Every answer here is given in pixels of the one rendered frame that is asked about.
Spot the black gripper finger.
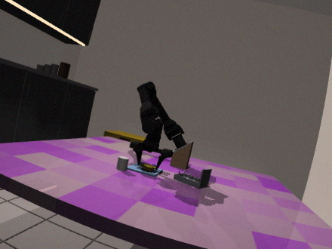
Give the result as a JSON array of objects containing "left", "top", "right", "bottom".
[
  {"left": 133, "top": 149, "right": 143, "bottom": 165},
  {"left": 155, "top": 156, "right": 165, "bottom": 170}
]

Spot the grey cylinder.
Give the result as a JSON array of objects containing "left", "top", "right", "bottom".
[{"left": 116, "top": 156, "right": 129, "bottom": 171}]

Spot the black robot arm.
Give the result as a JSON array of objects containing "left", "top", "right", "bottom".
[{"left": 137, "top": 82, "right": 188, "bottom": 152}]

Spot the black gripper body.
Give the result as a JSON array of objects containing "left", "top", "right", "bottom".
[{"left": 129, "top": 134, "right": 173, "bottom": 158}]

